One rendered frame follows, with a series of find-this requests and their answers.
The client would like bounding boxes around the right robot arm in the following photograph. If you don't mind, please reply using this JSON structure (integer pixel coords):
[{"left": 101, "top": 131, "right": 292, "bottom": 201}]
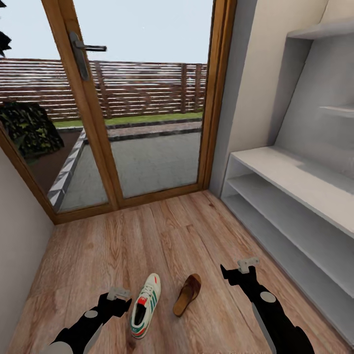
[{"left": 220, "top": 257, "right": 315, "bottom": 354}]

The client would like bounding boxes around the sandal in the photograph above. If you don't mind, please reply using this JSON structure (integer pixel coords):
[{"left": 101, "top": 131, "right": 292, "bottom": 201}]
[{"left": 173, "top": 273, "right": 201, "bottom": 318}]

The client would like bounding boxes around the gym shoe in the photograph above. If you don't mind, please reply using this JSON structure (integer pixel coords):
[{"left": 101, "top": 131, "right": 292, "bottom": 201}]
[{"left": 131, "top": 273, "right": 161, "bottom": 340}]

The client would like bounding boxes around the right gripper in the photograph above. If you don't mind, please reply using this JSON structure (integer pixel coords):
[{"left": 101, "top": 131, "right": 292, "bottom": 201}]
[{"left": 220, "top": 265, "right": 257, "bottom": 292}]

